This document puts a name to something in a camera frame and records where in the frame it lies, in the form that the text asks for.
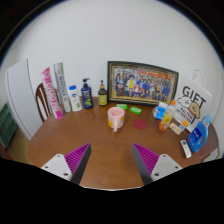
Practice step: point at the white printed gift bag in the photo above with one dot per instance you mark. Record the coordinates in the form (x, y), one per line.
(195, 100)

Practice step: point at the tall pink and white box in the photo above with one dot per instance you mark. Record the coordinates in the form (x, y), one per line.
(51, 95)

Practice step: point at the blue and white tissue pack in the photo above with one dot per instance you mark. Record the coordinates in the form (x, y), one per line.
(159, 111)

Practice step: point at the tall white and green box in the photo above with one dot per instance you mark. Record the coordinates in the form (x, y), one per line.
(62, 87)

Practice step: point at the brown pump bottle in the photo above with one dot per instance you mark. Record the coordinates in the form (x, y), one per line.
(102, 96)

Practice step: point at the orange-capped juice bottle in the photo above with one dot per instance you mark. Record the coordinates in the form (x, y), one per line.
(166, 117)

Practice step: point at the small green packet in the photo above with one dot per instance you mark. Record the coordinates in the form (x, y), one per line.
(122, 106)
(135, 110)

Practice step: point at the white cabinet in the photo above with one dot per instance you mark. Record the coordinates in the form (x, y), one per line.
(20, 96)

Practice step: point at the white shampoo bottle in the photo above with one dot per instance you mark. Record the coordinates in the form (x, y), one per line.
(75, 99)

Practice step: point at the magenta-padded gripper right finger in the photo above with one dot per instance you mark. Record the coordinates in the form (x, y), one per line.
(164, 166)

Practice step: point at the white remote control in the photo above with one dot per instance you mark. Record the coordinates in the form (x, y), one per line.
(186, 148)

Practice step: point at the small pale box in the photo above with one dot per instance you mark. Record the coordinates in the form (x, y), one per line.
(175, 128)

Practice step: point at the dark green crate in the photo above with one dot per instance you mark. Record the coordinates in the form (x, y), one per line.
(6, 125)

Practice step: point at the blue detergent bottle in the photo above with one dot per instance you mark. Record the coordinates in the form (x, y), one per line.
(198, 136)

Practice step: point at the orange puzzle cube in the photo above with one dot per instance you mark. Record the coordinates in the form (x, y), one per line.
(184, 125)

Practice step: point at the flat round red coaster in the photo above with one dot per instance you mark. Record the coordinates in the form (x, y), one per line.
(140, 124)

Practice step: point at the framed group picture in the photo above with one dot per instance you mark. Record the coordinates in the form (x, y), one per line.
(142, 82)

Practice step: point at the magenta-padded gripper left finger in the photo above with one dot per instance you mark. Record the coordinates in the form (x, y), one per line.
(59, 165)

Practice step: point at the pink mug with orange dots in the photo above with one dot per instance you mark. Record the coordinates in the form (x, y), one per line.
(115, 117)

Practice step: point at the dark blue pump bottle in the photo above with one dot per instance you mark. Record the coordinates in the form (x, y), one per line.
(87, 96)

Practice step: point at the brown wooden chair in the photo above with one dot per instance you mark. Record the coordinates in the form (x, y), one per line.
(41, 101)

